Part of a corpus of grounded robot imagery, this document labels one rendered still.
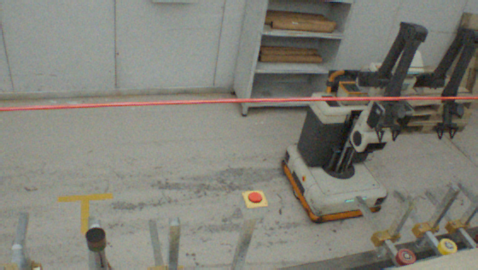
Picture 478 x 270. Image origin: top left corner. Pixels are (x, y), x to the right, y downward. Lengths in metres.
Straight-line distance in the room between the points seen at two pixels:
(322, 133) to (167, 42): 1.78
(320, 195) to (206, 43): 1.90
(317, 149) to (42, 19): 2.56
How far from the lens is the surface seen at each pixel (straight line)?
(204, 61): 3.98
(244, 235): 1.41
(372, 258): 1.99
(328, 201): 2.82
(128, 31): 3.74
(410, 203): 1.76
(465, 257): 1.97
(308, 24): 3.70
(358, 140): 2.66
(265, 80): 4.27
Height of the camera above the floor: 2.13
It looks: 36 degrees down
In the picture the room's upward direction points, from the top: 10 degrees clockwise
